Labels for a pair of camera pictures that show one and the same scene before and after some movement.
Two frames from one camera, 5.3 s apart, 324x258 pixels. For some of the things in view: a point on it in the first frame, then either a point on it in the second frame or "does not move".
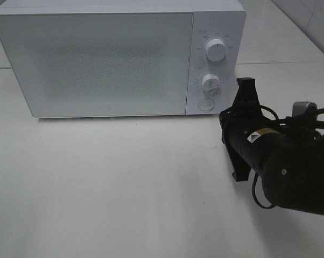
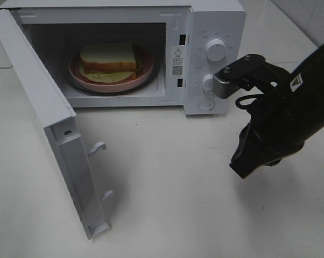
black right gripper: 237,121 → 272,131
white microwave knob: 215,50 does not move
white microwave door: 99,64 → 51,106
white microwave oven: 77,58 does not move
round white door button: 206,104 does not move
